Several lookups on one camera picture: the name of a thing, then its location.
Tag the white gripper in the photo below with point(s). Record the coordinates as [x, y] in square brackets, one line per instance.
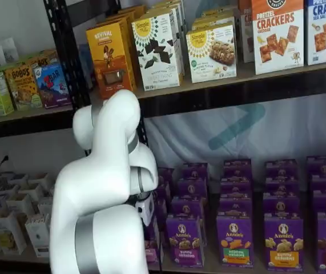
[146, 211]

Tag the purple Annie's box pink patch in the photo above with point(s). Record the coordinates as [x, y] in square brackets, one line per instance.
[150, 255]

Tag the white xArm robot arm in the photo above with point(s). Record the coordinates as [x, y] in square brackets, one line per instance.
[94, 185]

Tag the purple Annie's box green patch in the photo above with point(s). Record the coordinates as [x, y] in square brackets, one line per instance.
[234, 242]
[235, 205]
[237, 169]
[236, 187]

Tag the purple Annie's box orange patch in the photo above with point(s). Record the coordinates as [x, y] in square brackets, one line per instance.
[281, 169]
[283, 245]
[281, 205]
[281, 185]

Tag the black metal shelf rack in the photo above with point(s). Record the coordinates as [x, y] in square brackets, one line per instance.
[23, 125]
[237, 100]

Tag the orange Revival box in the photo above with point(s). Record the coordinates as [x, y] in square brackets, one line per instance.
[110, 60]
[128, 17]

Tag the blue Zbar box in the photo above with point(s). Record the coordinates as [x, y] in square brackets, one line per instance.
[52, 85]

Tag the Simple Mills bar box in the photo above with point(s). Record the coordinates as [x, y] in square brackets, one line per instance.
[211, 54]
[214, 18]

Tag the yellow Bobo's box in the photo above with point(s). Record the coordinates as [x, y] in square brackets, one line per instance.
[42, 58]
[23, 87]

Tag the red pretzel crackers box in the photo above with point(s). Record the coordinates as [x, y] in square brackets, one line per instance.
[278, 37]
[245, 31]

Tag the white cloth backdrop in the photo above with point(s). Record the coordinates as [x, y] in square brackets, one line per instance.
[294, 137]

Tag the black wall plug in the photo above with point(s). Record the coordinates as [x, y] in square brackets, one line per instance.
[4, 160]

